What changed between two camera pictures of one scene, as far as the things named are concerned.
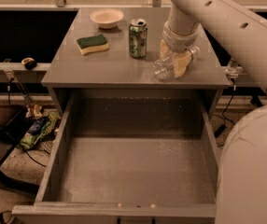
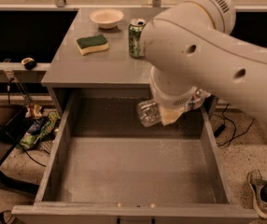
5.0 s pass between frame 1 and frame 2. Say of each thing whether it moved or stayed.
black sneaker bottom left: stayed
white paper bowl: stayed
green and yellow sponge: stayed
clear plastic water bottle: moved
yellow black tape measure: stayed
